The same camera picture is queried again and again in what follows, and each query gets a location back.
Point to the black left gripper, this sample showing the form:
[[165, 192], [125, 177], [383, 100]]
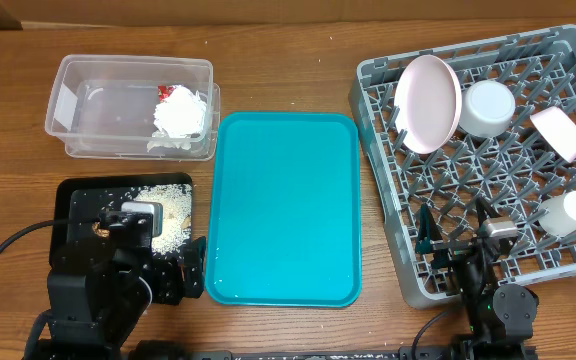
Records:
[[172, 288]]

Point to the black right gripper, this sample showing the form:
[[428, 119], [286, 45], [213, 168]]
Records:
[[454, 246]]

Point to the pile of white rice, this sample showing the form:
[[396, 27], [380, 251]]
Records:
[[177, 209]]

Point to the brown food scrap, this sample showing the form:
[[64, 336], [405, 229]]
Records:
[[99, 231]]

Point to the cream white cup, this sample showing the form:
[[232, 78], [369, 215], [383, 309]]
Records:
[[560, 219]]

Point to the grey-white bowl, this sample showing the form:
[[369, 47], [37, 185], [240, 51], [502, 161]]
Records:
[[487, 109]]

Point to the large white plate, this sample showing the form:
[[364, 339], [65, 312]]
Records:
[[429, 101]]

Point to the pink bowl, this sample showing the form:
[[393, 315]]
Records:
[[558, 130]]

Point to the white tissue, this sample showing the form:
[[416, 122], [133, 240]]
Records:
[[177, 119]]

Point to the red snack wrapper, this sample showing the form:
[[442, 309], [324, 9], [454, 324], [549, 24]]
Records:
[[164, 91]]

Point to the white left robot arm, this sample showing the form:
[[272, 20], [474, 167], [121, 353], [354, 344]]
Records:
[[99, 287]]

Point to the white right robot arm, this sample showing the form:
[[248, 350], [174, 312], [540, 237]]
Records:
[[500, 316]]

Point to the grey dishwasher rack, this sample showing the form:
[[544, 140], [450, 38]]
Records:
[[515, 171]]

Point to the black food waste tray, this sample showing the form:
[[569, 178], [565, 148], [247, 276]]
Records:
[[81, 230]]

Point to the clear plastic waste bin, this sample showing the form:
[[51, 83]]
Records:
[[102, 106]]

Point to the teal serving tray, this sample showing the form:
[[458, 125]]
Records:
[[285, 214]]

